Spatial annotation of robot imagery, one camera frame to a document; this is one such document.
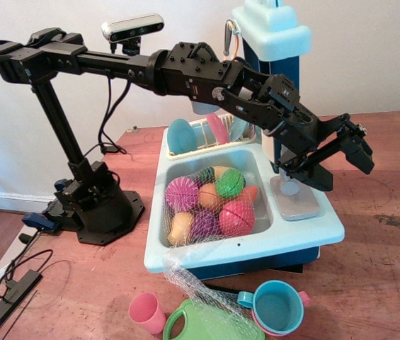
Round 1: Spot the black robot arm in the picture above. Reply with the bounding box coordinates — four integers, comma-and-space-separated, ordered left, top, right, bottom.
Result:
0, 28, 374, 245

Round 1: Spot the blue toy plate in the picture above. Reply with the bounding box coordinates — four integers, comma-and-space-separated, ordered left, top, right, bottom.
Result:
167, 119, 198, 154

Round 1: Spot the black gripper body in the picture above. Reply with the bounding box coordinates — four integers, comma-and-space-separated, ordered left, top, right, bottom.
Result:
266, 106, 367, 173

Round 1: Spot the blue clamp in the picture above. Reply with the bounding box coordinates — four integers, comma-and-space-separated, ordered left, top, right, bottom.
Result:
22, 212, 57, 233

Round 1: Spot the grey toy faucet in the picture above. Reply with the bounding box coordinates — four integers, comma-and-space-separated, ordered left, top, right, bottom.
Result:
188, 101, 321, 222

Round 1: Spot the green toy fruit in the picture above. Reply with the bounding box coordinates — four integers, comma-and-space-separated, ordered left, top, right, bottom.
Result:
215, 168, 246, 199

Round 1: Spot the light blue toy sink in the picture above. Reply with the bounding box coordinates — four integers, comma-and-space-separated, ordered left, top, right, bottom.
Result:
144, 0, 346, 281

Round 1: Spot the grey toy utensil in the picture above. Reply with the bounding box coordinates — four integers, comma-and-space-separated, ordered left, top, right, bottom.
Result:
223, 19, 234, 57

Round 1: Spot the silver depth camera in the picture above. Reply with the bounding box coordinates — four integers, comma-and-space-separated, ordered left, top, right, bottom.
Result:
101, 13, 165, 43

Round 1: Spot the yellow toy pear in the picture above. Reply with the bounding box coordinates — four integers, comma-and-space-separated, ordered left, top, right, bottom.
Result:
167, 212, 194, 247

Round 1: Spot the magenta toy fruit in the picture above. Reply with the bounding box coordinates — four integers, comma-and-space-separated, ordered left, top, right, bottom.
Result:
165, 176, 199, 212

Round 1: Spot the red toy apple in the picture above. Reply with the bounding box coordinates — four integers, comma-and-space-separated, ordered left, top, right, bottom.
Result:
219, 200, 256, 237

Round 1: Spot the orange toy carrot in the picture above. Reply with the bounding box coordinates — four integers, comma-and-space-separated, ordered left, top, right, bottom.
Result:
236, 186, 258, 205

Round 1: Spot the pink plastic cup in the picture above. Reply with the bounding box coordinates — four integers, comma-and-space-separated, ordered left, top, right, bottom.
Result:
128, 292, 166, 335

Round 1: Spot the teal toy plate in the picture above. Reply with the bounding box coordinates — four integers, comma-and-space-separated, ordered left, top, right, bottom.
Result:
229, 117, 254, 142

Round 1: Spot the pink toy plate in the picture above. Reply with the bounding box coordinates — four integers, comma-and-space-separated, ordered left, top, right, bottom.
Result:
206, 113, 229, 145

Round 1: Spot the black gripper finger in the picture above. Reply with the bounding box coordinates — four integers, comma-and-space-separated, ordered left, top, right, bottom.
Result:
341, 136, 375, 174
288, 164, 333, 191

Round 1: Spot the cream dish rack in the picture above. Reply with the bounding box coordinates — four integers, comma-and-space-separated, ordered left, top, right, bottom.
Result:
165, 114, 256, 160

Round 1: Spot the toy dish brush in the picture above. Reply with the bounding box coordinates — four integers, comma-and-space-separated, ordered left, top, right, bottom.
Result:
229, 33, 241, 60

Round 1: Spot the blue toy pot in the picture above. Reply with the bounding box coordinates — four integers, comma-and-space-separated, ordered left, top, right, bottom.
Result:
236, 280, 310, 336

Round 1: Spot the white mesh net bag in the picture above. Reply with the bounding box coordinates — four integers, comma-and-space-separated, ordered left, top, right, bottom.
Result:
163, 166, 265, 339

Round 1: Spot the orange toy fruit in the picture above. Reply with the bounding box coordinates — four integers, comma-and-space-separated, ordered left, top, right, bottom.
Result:
198, 183, 227, 211

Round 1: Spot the black usb hub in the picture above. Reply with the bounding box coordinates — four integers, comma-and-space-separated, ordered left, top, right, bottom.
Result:
0, 270, 43, 328

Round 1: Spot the white soap bottle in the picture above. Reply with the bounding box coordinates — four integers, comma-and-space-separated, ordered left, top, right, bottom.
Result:
261, 134, 275, 164

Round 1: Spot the pink toy pot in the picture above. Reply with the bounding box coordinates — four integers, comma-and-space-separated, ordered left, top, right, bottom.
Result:
252, 291, 311, 336

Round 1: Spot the purple toy fruit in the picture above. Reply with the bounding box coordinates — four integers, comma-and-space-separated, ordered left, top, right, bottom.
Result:
190, 210, 221, 241

